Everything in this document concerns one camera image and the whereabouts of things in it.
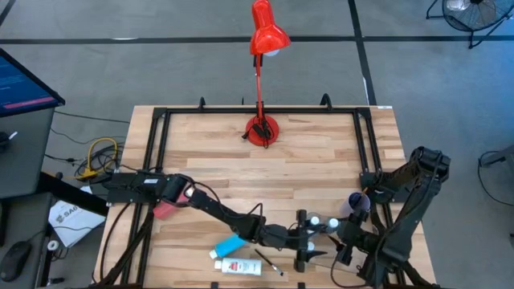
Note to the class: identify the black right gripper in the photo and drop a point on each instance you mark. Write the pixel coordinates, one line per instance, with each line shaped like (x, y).
(353, 237)

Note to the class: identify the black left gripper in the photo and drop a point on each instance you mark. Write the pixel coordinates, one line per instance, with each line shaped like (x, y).
(281, 237)

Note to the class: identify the small dark blue paint bottle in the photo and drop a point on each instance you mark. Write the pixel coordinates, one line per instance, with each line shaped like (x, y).
(309, 232)

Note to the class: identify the small light blue paint bottle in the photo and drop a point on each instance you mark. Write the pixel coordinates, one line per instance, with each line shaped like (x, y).
(315, 220)

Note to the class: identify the clear plastic bin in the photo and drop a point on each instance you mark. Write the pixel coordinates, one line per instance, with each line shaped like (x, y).
(321, 265)

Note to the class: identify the purple plastic cup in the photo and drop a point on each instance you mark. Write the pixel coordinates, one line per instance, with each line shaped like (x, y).
(346, 208)

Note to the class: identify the white bottle red label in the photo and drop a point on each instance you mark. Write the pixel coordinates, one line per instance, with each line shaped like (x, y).
(241, 266)

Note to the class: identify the large light blue paint bottle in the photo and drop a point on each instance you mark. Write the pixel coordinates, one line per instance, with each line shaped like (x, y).
(227, 245)

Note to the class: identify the large red paint bottle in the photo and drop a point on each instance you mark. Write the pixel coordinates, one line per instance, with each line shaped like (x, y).
(162, 210)

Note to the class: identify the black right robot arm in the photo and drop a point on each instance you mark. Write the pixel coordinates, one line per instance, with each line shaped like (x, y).
(417, 200)

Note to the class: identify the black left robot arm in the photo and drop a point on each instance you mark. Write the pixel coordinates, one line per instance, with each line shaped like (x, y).
(217, 208)

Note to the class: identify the grey equipment leg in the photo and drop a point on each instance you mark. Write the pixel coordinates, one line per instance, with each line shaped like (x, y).
(502, 156)

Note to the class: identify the red desk lamp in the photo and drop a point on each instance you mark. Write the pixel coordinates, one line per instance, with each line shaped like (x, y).
(265, 36)

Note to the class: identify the white printed paper sheet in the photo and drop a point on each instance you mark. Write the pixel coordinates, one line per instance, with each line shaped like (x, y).
(72, 225)

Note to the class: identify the black side table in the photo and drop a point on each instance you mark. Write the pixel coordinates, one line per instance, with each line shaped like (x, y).
(72, 194)

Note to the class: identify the black floor fan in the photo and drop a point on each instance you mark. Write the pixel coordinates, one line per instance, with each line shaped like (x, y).
(474, 16)

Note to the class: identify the white tape roll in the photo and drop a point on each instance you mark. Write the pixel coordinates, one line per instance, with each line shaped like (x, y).
(48, 245)

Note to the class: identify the black computer mouse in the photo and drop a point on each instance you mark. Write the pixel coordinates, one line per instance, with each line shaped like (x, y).
(14, 261)

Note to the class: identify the grey desk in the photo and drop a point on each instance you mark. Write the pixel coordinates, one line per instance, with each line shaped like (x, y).
(24, 160)

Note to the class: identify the computer monitor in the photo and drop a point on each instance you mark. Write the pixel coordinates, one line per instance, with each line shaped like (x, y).
(20, 88)

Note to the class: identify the black aluminium table frame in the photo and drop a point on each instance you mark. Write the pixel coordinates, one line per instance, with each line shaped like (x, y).
(225, 110)

